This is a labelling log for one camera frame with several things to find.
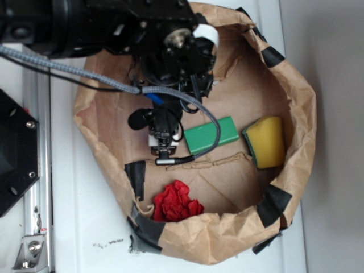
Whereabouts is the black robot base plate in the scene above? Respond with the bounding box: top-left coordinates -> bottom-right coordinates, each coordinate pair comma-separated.
1,90 -> 39,217

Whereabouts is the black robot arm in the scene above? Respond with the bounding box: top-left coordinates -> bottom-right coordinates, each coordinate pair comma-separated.
1,1 -> 217,98

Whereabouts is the green rectangular block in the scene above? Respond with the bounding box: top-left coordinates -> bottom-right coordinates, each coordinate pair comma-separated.
184,116 -> 239,155

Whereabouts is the yellow green sponge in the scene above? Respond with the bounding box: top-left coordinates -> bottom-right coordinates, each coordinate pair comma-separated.
242,116 -> 286,169

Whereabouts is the aluminium extrusion rail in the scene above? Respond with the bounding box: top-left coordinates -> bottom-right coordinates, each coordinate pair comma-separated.
11,67 -> 55,272

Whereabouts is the red crumpled cloth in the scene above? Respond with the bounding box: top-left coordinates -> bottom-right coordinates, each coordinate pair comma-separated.
153,180 -> 205,222

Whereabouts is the silver corner bracket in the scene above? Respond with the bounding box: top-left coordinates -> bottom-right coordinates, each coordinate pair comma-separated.
11,235 -> 48,272

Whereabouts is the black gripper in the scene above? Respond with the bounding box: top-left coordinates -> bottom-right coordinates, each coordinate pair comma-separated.
105,1 -> 217,100

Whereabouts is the brown paper bag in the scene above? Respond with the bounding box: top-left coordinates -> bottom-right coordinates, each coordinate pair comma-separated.
73,3 -> 317,264

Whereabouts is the grey braided cable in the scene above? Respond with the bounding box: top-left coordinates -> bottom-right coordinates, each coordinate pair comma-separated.
0,44 -> 222,166

